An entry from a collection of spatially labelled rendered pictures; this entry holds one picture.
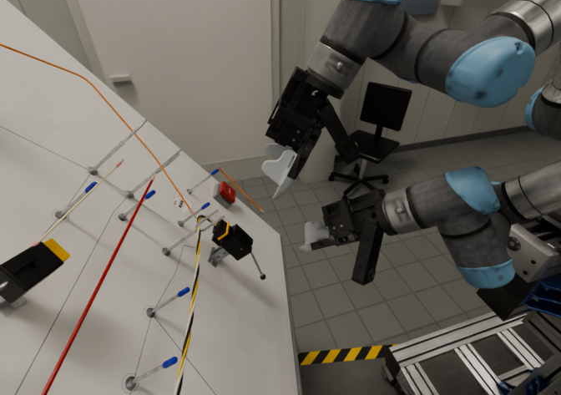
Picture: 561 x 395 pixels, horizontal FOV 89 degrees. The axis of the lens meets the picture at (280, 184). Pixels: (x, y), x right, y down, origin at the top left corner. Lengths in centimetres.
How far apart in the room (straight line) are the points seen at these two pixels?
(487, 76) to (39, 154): 61
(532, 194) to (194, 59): 214
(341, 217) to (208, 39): 197
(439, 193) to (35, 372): 54
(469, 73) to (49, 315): 56
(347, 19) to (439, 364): 147
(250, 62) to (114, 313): 214
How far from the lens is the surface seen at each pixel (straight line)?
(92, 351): 46
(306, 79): 47
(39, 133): 60
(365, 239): 55
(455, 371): 166
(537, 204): 62
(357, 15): 45
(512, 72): 42
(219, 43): 236
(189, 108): 246
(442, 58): 44
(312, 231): 60
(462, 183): 49
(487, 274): 56
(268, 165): 48
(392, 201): 52
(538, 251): 84
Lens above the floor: 159
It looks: 35 degrees down
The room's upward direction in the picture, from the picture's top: straight up
